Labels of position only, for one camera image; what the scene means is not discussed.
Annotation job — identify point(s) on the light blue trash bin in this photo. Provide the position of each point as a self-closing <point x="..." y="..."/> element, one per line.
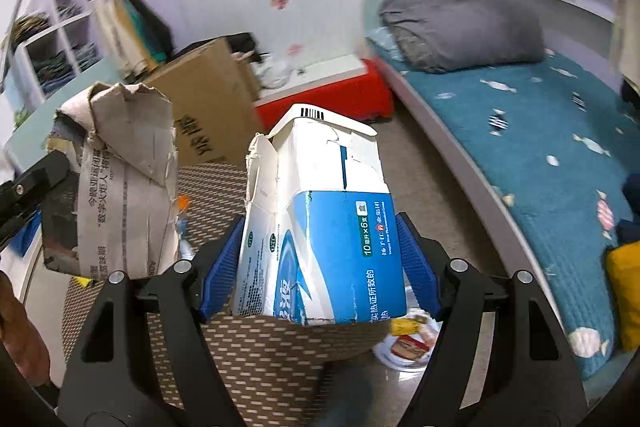
<point x="411" y="339"/>

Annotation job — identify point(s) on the white plastic bag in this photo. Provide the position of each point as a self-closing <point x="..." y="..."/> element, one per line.
<point x="272" y="73"/>

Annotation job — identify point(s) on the hanging clothes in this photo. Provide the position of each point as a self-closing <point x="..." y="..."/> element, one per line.
<point x="138" y="43"/>

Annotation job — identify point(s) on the large cardboard box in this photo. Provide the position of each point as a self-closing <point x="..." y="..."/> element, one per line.
<point x="213" y="109"/>

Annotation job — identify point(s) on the butterfly wall sticker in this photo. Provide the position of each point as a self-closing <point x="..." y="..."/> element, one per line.
<point x="279" y="5"/>

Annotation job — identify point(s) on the newspaper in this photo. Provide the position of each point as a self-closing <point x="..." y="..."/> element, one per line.
<point x="116" y="209"/>

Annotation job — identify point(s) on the red bench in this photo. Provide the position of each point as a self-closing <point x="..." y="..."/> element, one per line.
<point x="364" y="98"/>

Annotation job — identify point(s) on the teal bed mattress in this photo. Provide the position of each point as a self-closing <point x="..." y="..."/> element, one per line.
<point x="543" y="151"/>

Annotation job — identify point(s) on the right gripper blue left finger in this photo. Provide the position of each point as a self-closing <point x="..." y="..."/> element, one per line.
<point x="215" y="265"/>

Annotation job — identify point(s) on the grey folded duvet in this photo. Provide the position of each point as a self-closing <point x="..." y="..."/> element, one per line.
<point x="439" y="36"/>

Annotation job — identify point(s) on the mint drawer cabinet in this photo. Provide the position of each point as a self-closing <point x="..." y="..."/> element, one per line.
<point x="27" y="144"/>

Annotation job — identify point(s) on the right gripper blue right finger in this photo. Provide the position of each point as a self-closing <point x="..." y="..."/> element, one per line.
<point x="424" y="262"/>

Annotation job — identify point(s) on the orange bottle cap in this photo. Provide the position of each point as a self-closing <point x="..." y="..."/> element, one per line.
<point x="183" y="203"/>

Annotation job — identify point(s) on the blue white medicine box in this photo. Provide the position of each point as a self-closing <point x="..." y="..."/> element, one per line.
<point x="320" y="244"/>

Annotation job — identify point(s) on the brown polka dot tablecloth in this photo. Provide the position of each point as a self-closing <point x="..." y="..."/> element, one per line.
<point x="138" y="356"/>

